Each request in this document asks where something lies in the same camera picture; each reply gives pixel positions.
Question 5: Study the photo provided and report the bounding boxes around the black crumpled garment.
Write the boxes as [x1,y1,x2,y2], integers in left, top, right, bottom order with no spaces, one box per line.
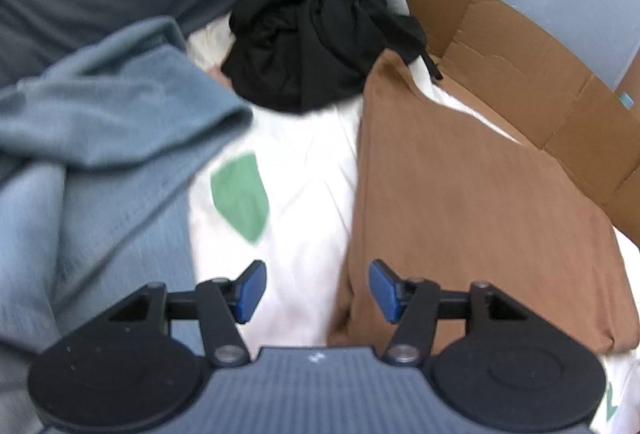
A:
[221,0,445,115]

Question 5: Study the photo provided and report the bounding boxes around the brown printed t-shirt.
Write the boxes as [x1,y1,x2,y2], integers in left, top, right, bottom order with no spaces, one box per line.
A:
[327,49,633,355]

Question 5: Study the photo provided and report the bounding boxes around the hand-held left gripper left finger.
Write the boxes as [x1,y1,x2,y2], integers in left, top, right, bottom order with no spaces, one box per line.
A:
[107,259,268,367]

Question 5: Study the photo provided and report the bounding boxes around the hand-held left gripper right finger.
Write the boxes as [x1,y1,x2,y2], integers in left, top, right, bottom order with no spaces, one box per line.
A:
[367,259,533,365]

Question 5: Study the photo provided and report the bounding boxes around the cream bear print bedsheet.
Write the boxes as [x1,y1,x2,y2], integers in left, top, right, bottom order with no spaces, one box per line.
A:
[187,17,640,434]

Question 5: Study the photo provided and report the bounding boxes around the grey-blue sweatshirt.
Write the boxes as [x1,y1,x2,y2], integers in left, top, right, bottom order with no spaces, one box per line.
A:
[0,0,408,180]

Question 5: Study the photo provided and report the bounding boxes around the blue denim jeans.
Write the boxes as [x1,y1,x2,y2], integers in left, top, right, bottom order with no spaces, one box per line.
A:
[0,159,201,434]

